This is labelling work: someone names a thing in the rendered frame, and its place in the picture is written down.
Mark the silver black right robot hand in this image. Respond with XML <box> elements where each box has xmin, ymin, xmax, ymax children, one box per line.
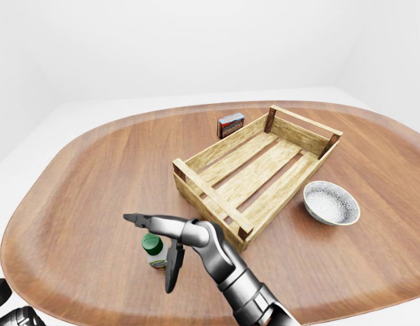
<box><xmin>123</xmin><ymin>213</ymin><xmax>248</xmax><ymax>294</ymax></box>

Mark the salad dressing bottle green cap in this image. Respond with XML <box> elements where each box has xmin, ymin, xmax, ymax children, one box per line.
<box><xmin>141</xmin><ymin>232</ymin><xmax>170</xmax><ymax>272</ymax></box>

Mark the wooden slat tray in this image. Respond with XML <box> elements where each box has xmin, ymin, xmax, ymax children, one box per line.
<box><xmin>172</xmin><ymin>105</ymin><xmax>344</xmax><ymax>254</ymax></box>

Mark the small printed food box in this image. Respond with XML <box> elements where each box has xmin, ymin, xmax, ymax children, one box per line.
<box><xmin>217</xmin><ymin>111</ymin><xmax>246</xmax><ymax>140</ymax></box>

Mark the patterned grey white bowl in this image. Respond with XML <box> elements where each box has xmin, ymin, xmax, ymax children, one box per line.
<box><xmin>303</xmin><ymin>180</ymin><xmax>362</xmax><ymax>227</ymax></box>

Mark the black silver rounded shape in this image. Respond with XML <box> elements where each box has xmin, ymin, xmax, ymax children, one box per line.
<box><xmin>0</xmin><ymin>305</ymin><xmax>45</xmax><ymax>326</ymax></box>

